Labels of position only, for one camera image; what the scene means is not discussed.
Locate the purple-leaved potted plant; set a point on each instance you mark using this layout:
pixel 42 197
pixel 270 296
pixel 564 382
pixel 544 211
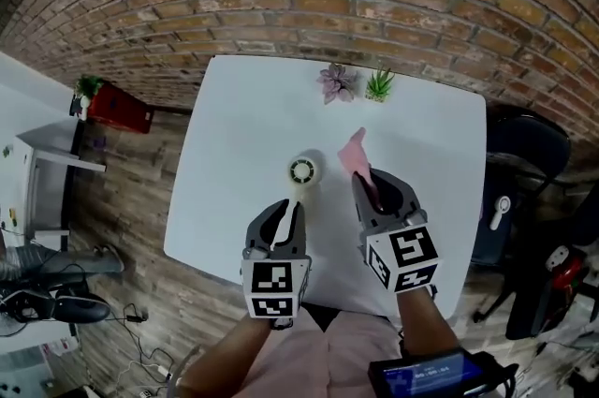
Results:
pixel 337 82

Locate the red box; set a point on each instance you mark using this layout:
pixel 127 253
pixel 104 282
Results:
pixel 119 108

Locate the red and white toy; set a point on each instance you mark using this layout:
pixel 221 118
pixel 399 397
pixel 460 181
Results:
pixel 568 269

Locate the small white figure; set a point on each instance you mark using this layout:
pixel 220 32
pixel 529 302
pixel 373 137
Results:
pixel 83 109

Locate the person's left forearm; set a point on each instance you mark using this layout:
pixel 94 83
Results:
pixel 224 354

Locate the small bushy green plant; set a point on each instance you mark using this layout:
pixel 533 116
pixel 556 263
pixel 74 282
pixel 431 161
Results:
pixel 89 86

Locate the white side table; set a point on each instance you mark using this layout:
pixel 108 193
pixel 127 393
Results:
pixel 51 141

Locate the black padded chair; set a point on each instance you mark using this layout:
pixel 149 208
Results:
pixel 79 309

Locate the person's pink clothing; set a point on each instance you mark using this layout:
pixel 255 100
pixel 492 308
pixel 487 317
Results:
pixel 304 363

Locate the pink wiping cloth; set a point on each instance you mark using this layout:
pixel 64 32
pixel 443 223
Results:
pixel 355 152

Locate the black folding chair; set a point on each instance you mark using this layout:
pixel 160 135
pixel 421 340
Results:
pixel 529 143

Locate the black office chair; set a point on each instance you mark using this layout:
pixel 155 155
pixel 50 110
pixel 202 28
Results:
pixel 538 293

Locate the person's right forearm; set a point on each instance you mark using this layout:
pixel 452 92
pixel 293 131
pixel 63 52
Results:
pixel 426 321

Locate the black wrist-worn phone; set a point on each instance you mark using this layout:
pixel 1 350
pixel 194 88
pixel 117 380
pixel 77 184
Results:
pixel 426 375

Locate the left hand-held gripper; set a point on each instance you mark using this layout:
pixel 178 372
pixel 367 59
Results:
pixel 271 284

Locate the green spiky potted plant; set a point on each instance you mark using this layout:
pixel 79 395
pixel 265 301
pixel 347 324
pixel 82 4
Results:
pixel 380 84

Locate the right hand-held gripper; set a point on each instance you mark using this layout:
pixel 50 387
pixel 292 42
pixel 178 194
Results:
pixel 402 255

